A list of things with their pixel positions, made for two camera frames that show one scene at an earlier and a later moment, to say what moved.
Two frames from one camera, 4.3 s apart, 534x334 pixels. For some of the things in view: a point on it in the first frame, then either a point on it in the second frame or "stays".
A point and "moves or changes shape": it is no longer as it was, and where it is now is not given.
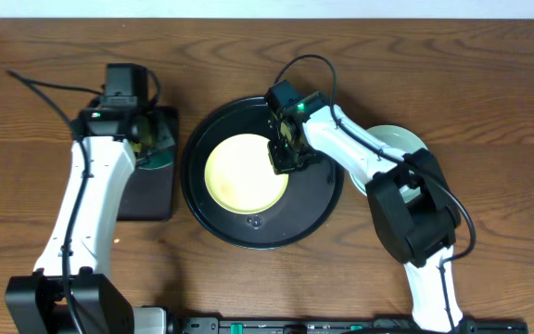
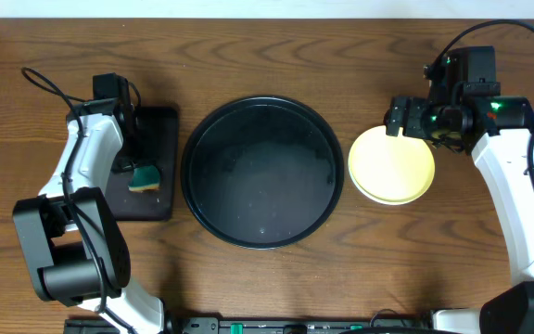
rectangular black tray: x=151 y=193 stays
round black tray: x=312 y=190 stays
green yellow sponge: x=155 y=147 to x=146 y=178
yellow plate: x=240 y=175 moves or changes shape
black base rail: x=383 y=326 stays
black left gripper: x=157 y=140 to x=128 y=155
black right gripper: x=279 y=165 to x=413 y=108
